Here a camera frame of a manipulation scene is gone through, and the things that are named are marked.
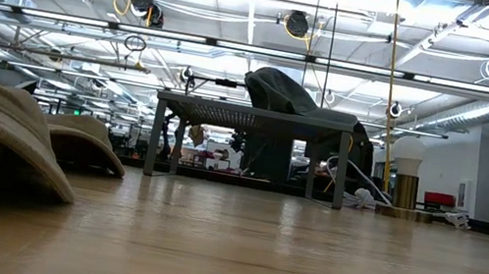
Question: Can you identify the grey fabric cap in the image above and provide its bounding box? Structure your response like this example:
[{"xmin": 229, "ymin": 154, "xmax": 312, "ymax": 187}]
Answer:
[{"xmin": 239, "ymin": 63, "xmax": 365, "ymax": 126}]

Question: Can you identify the grey perforated metal shelf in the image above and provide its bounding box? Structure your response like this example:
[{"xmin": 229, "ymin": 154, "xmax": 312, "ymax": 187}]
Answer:
[{"xmin": 141, "ymin": 88, "xmax": 357, "ymax": 211}]

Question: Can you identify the small round ceiling reel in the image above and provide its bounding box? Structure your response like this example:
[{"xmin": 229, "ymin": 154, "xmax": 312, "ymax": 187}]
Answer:
[
  {"xmin": 386, "ymin": 99, "xmax": 406, "ymax": 121},
  {"xmin": 177, "ymin": 64, "xmax": 199, "ymax": 87}
]

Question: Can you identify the long ceiling light bar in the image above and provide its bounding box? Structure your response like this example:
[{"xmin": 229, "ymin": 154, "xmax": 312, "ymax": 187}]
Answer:
[{"xmin": 0, "ymin": 2, "xmax": 489, "ymax": 95}]

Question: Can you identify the brass lamp with white bulb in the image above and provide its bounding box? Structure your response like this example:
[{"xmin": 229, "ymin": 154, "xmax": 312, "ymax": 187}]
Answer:
[{"xmin": 373, "ymin": 130, "xmax": 447, "ymax": 225}]

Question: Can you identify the red box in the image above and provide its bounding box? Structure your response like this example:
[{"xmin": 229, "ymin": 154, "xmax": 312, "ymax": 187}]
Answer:
[{"xmin": 421, "ymin": 189, "xmax": 459, "ymax": 210}]

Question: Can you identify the black ceiling cable reel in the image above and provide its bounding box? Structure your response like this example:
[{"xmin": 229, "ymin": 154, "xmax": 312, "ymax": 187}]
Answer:
[
  {"xmin": 281, "ymin": 8, "xmax": 314, "ymax": 41},
  {"xmin": 125, "ymin": 0, "xmax": 169, "ymax": 30}
]

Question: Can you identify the white lamp cable with adapter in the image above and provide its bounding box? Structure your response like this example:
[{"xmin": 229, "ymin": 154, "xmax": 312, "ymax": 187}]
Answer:
[{"xmin": 318, "ymin": 154, "xmax": 480, "ymax": 232}]

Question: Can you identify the yellow hanging extension cord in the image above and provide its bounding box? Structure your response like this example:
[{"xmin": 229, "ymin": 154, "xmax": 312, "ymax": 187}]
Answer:
[{"xmin": 361, "ymin": 0, "xmax": 421, "ymax": 195}]

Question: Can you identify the silver ceiling air duct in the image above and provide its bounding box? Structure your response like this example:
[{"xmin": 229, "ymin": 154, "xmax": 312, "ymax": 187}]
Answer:
[{"xmin": 417, "ymin": 82, "xmax": 489, "ymax": 142}]

